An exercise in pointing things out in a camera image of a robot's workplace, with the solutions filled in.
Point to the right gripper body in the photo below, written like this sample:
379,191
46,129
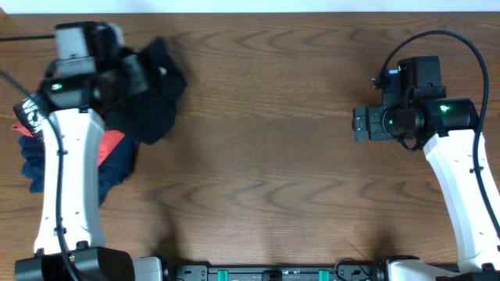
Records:
383,124

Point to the black t-shirt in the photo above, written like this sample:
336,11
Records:
147,111

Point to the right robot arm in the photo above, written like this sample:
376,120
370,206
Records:
444,129

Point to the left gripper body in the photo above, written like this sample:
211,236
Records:
123,80

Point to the navy blue folded shirt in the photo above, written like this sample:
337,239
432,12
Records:
118,165

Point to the red folded shirt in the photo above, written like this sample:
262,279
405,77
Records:
109,141

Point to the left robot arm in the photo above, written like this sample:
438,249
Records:
71,243

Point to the black mounting rail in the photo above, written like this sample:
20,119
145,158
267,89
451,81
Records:
344,272

